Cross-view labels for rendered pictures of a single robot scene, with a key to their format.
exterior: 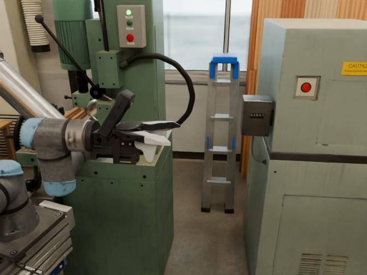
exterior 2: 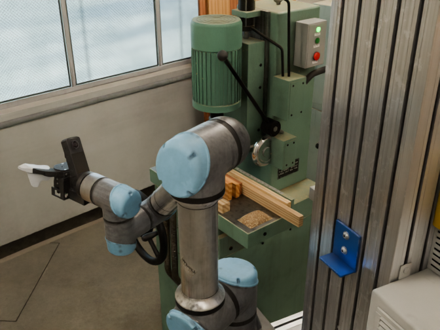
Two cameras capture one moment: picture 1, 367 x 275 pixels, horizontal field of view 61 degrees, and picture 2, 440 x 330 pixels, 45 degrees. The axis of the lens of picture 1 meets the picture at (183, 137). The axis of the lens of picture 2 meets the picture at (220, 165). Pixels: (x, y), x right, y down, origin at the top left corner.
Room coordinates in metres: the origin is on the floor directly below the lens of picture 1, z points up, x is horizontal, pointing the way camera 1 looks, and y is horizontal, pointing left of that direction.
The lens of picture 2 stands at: (0.31, 1.83, 1.88)
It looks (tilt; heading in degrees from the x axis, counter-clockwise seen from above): 27 degrees down; 313
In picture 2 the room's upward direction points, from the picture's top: straight up
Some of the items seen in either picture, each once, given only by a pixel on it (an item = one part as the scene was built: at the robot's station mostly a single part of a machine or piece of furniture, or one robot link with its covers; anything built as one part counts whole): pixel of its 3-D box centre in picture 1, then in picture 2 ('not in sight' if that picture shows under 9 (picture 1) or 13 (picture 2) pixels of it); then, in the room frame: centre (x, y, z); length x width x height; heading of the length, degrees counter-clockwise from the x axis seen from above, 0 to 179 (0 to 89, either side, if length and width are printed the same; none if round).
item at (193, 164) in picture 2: not in sight; (199, 244); (0.99, 1.16, 1.19); 0.15 x 0.12 x 0.55; 95
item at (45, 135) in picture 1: (49, 135); not in sight; (0.67, 0.31, 1.21); 0.11 x 0.08 x 0.09; 84
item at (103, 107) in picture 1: (108, 113); (281, 149); (1.36, 0.35, 1.02); 0.09 x 0.07 x 0.12; 171
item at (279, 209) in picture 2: not in sight; (241, 186); (1.40, 0.53, 0.92); 0.60 x 0.02 x 0.04; 171
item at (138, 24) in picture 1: (131, 26); (310, 42); (1.36, 0.21, 1.40); 0.10 x 0.06 x 0.16; 81
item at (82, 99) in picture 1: (88, 100); not in sight; (1.54, 0.49, 1.03); 0.14 x 0.07 x 0.09; 81
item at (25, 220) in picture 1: (11, 213); not in sight; (0.83, 0.56, 0.87); 0.15 x 0.15 x 0.10
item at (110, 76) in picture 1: (110, 69); (289, 95); (1.36, 0.32, 1.23); 0.09 x 0.08 x 0.15; 81
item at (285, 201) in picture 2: not in sight; (232, 176); (1.48, 0.50, 0.93); 0.60 x 0.02 x 0.05; 171
